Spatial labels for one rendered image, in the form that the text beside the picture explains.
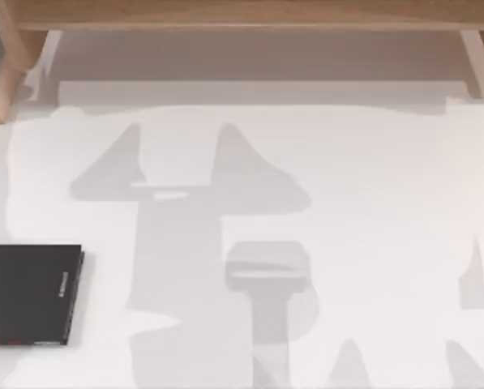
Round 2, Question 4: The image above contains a black book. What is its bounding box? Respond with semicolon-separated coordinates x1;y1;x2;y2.
0;244;85;347

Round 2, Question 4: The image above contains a wooden open shelf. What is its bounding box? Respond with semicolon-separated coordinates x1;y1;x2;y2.
0;0;484;126

